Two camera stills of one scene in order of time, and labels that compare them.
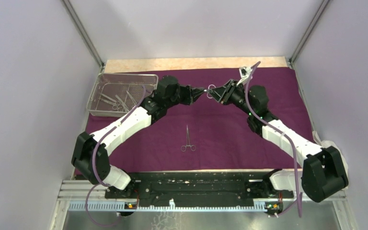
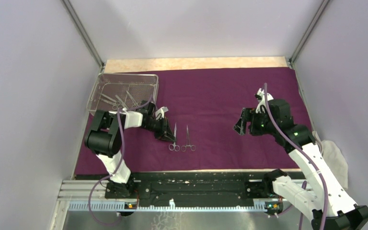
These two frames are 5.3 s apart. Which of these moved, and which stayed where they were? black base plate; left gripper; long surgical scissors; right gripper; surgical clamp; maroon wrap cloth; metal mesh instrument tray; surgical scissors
Moved: long surgical scissors; left gripper; right gripper
Stayed: black base plate; surgical scissors; surgical clamp; maroon wrap cloth; metal mesh instrument tray
